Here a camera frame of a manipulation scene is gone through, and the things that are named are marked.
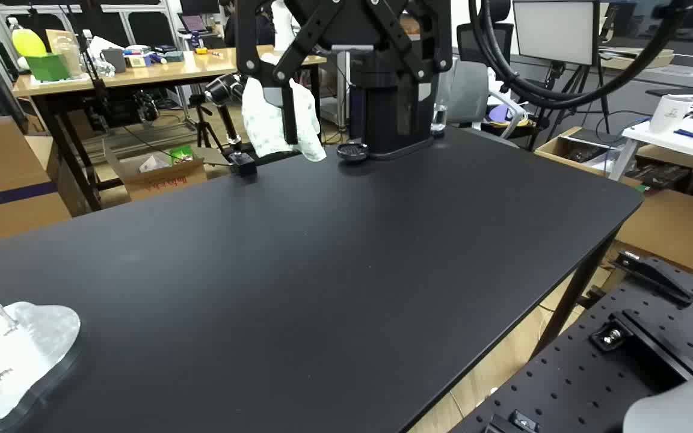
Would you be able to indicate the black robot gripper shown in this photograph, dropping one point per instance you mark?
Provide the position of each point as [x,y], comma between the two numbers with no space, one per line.
[355,10]

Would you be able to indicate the white towel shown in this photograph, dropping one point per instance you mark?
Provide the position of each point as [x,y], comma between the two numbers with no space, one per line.
[266,120]

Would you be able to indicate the black round lens cap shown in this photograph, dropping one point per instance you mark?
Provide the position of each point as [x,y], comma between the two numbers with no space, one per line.
[352,149]

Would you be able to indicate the grey office chair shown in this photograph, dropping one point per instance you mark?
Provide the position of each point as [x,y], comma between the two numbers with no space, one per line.
[475,91]

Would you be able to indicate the long wooden table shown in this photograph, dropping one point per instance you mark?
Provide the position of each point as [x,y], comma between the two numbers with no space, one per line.
[161,67]

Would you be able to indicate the grey computer monitor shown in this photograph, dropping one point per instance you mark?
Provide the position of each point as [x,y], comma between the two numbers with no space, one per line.
[555,30]

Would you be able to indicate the small open cardboard box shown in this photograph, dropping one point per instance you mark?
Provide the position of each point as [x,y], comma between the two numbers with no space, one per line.
[161,172]

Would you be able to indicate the shallow cardboard tray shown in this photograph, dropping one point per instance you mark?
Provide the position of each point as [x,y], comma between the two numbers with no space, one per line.
[576,147]

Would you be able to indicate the green box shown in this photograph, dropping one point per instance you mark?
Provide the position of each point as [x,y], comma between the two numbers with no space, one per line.
[48,67]

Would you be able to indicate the yellow round object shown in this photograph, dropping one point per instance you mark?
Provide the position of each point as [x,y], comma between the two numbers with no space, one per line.
[26,42]

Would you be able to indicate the white table with papers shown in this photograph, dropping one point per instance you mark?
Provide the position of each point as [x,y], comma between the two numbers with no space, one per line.
[685,128]

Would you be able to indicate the flat cardboard box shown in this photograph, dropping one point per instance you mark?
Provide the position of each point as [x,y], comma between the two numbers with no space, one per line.
[675,230]

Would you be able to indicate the black clamp bar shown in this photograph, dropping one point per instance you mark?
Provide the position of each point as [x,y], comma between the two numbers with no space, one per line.
[654,277]

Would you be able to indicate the large cardboard box purple stripe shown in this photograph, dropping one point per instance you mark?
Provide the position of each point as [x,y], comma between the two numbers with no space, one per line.
[1,176]

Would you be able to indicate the black perforated breadboard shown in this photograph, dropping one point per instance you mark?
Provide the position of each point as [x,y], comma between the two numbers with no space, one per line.
[603,377]

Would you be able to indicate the light grey rounded housing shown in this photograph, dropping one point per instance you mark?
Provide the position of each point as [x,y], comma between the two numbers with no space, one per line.
[685,410]

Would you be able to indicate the black mount with silver screws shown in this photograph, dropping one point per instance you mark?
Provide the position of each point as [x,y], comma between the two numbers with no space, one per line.
[609,336]

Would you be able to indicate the small black bracket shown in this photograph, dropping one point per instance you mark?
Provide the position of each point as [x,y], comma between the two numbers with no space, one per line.
[523,422]

